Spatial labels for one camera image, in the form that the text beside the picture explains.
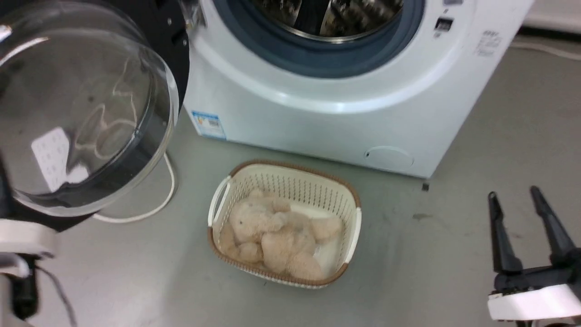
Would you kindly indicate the white front-load washing machine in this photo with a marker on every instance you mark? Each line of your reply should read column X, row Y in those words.
column 317, row 122

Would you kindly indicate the blue-grey rubber door gasket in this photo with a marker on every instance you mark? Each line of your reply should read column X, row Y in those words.
column 313, row 59

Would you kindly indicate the stainless steel washer drum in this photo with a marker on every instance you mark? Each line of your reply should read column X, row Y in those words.
column 345, row 22

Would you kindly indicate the blue energy label sticker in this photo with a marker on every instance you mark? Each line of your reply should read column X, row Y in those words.
column 209, row 125

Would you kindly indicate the cream plastic laundry basket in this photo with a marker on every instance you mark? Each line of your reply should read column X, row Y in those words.
column 290, row 181

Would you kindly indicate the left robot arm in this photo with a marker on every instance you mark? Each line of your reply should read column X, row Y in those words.
column 20, row 295

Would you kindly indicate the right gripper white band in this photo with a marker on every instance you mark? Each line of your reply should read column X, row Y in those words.
column 535, row 299

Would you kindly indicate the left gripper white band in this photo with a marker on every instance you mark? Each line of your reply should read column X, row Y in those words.
column 22, row 238

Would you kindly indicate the beige plush teddy bear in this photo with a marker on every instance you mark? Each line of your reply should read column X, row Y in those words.
column 272, row 227

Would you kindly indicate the round glass washing machine door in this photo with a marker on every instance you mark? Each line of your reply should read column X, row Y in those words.
column 91, row 113

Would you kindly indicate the round drain filter cover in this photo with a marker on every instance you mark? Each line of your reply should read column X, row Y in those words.
column 389, row 157

